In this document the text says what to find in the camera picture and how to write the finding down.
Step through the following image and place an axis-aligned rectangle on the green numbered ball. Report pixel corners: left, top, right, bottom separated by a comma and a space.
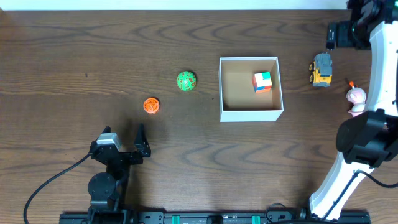
176, 71, 197, 91

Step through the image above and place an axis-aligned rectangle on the right black cable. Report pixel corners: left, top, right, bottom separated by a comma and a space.
323, 169, 398, 218

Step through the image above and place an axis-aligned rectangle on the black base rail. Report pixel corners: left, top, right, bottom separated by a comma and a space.
58, 210, 373, 224

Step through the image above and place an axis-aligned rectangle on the pink white toy figure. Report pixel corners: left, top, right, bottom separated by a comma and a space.
346, 81, 366, 117

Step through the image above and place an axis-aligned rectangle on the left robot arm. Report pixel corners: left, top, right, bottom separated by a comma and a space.
88, 124, 151, 212

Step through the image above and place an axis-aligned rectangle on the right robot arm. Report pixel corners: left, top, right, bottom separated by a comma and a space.
301, 0, 397, 223

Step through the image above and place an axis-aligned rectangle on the orange numbered ball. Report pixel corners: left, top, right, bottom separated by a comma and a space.
143, 98, 160, 114

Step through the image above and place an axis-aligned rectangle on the white cardboard box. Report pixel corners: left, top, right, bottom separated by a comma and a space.
218, 57, 284, 122

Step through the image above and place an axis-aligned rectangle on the colourful puzzle cube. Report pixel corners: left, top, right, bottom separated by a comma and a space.
252, 72, 272, 94

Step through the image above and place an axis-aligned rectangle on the black cable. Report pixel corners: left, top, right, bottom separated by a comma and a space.
323, 169, 398, 218
23, 153, 94, 224

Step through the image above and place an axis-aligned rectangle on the left black cable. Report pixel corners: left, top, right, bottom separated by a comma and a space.
23, 153, 94, 224

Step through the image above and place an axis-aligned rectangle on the yellow grey toy truck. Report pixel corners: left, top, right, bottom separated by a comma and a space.
308, 52, 333, 87

